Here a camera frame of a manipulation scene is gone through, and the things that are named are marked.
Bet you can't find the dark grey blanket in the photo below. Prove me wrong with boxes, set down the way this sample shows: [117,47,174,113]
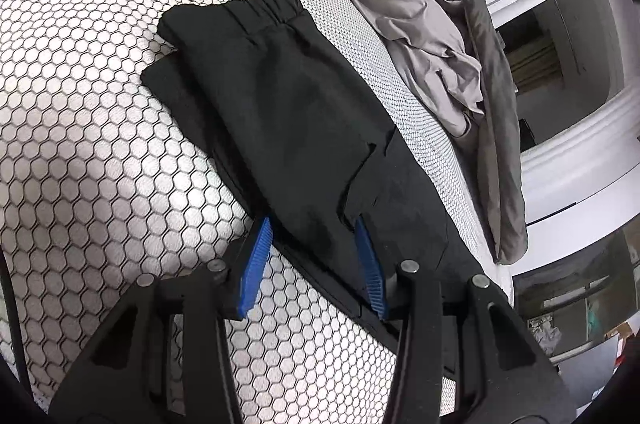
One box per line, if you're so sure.
[390,0,530,265]

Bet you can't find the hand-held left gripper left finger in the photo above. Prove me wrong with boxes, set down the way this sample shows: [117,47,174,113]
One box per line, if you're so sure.
[47,218,275,424]

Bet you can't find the white wardrobe frame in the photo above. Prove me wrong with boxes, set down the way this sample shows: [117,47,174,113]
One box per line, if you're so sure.
[477,0,640,227]

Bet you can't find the black pants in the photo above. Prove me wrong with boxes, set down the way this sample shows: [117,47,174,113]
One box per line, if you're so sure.
[140,0,502,330]

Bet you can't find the dark cluttered shelf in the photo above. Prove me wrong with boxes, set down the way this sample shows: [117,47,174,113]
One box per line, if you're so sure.
[512,231,638,360]

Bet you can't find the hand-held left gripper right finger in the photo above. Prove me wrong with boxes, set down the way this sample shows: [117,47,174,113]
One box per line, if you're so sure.
[353,216,581,424]

